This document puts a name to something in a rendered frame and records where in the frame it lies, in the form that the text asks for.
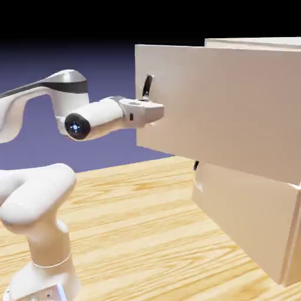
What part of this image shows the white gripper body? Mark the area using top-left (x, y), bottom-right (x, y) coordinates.
top-left (142, 102), bottom-right (165, 127)

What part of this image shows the long dark metal handle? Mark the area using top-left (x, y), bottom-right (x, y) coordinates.
top-left (140, 74), bottom-right (155, 102)

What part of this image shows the large beige cabinet door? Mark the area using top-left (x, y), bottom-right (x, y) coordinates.
top-left (134, 44), bottom-right (301, 185)

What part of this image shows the small beige cabinet door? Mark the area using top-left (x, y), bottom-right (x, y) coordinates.
top-left (192, 161), bottom-right (299, 286)

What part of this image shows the beige cabinet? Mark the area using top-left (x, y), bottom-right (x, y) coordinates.
top-left (203, 36), bottom-right (301, 288)

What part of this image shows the short dark metal handle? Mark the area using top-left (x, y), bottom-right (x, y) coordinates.
top-left (192, 160), bottom-right (203, 193)

